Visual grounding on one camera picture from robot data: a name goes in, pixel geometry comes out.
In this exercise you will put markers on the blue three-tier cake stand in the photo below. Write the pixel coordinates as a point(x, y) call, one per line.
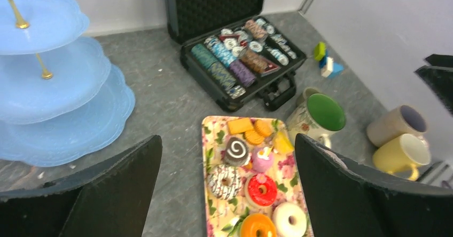
point(61, 97)

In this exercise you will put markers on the floral rectangular tray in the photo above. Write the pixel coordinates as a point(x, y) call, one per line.
point(225, 217)

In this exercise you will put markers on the round orange biscuit lower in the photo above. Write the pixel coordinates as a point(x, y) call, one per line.
point(253, 138)

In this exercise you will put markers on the yellow mug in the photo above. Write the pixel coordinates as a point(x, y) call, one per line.
point(403, 153)

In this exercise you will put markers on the chocolate sprinkled donut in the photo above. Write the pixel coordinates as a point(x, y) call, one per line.
point(224, 181)

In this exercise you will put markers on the beige mug purple inside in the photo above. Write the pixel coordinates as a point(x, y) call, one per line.
point(400, 120)

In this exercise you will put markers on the red glazed donut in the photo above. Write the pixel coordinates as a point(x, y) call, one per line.
point(260, 190)

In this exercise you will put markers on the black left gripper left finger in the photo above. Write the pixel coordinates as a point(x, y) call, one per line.
point(110, 198)

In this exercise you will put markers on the colourful toy block stack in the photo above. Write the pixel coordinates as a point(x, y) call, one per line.
point(328, 67)

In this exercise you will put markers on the pink cupcake with topping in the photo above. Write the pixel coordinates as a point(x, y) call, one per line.
point(262, 159)

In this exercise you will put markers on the round orange biscuit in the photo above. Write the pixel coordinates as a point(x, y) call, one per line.
point(263, 128)
point(253, 138)

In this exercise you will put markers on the square yellow biscuit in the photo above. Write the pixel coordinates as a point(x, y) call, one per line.
point(240, 125)

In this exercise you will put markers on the green-inside floral mug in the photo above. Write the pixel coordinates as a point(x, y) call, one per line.
point(318, 117)

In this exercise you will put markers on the black poker chip case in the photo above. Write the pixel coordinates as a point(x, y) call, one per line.
point(233, 52)

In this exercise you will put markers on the small beige cup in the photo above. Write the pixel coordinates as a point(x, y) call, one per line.
point(306, 93)

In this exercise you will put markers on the white glazed donut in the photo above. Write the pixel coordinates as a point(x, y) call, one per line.
point(290, 220)

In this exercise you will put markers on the chocolate swirl cake roll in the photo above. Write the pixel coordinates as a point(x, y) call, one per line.
point(236, 152)

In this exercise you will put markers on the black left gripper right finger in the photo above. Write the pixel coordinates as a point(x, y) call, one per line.
point(345, 198)

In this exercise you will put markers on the orange glazed donut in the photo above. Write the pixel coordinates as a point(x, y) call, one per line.
point(257, 225)

